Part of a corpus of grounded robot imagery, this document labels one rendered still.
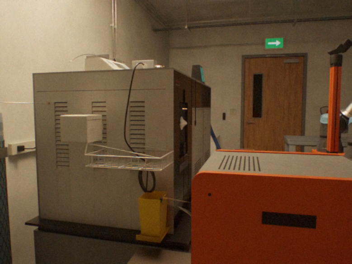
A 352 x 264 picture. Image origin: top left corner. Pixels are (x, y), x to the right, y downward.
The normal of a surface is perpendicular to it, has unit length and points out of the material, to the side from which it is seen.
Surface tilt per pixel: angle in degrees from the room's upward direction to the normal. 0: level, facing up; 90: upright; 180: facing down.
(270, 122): 90
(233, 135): 90
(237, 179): 90
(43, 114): 90
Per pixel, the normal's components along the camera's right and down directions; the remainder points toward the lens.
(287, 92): -0.25, 0.08
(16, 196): 0.97, 0.02
